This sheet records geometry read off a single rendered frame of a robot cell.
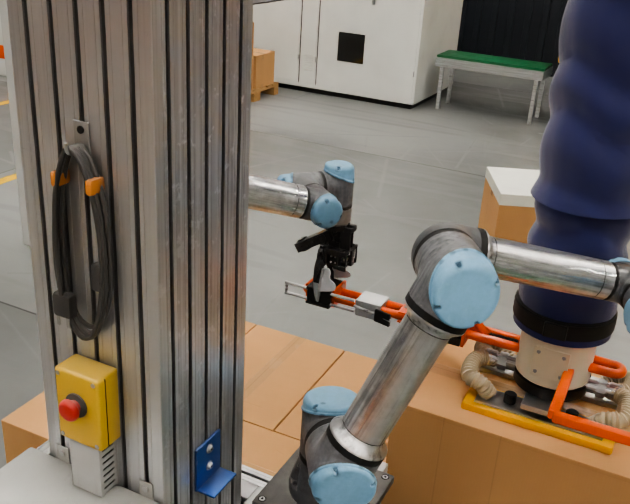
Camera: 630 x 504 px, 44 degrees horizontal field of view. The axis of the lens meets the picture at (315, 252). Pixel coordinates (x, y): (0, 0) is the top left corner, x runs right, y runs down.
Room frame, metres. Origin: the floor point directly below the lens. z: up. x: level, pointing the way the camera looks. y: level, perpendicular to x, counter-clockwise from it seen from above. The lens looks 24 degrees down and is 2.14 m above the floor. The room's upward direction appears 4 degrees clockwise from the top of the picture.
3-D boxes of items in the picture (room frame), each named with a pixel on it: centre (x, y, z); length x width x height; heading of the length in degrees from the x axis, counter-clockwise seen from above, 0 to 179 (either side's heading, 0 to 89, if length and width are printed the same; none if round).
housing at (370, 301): (1.80, -0.16, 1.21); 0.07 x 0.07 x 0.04; 65
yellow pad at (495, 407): (1.52, -0.54, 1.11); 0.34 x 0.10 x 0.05; 65
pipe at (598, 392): (1.60, -0.58, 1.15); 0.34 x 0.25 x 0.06; 65
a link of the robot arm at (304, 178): (1.79, 0.04, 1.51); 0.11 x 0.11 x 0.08; 23
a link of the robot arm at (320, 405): (1.29, -0.05, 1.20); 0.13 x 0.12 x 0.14; 8
